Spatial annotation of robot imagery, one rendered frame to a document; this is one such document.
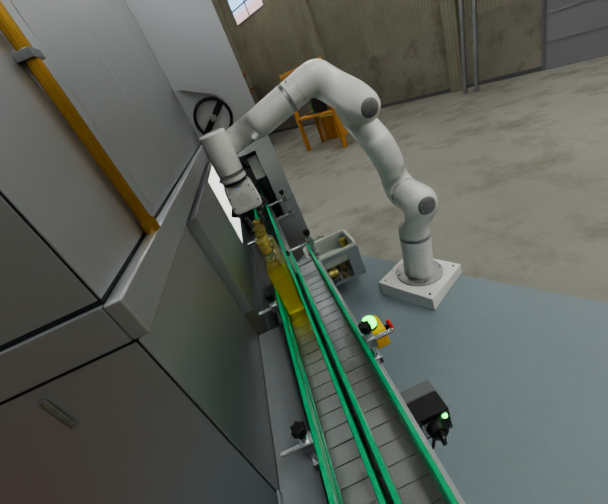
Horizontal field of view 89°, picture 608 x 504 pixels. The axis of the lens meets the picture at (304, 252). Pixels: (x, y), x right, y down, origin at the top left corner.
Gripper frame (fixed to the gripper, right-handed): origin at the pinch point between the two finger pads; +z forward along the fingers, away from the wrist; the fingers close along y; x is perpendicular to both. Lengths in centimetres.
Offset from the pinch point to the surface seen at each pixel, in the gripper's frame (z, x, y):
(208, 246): -7.2, -22.9, -12.7
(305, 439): 18, -69, -4
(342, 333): 28.1, -38.1, 11.0
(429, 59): 56, 663, 465
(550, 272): 134, 40, 156
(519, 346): 58, -45, 60
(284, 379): 28, -45, -8
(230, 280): 5.3, -23.0, -12.5
